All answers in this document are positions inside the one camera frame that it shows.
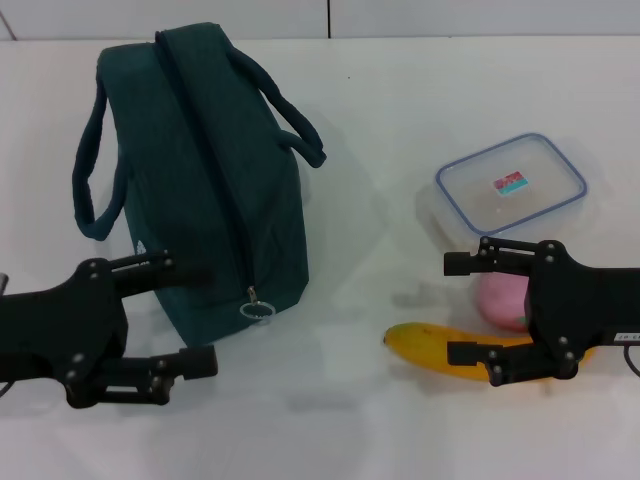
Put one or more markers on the yellow banana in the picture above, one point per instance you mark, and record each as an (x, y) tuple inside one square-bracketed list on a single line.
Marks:
[(420, 345)]

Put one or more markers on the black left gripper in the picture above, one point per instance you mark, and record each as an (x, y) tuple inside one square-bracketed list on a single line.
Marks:
[(60, 330)]

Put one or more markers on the pink toy peach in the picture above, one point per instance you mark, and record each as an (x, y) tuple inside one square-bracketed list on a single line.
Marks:
[(500, 300)]

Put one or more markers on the dark teal insulated lunch bag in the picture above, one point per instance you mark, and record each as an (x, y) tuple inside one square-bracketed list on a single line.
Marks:
[(200, 175)]

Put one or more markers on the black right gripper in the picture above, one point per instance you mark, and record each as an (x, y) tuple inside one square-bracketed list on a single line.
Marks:
[(575, 310)]

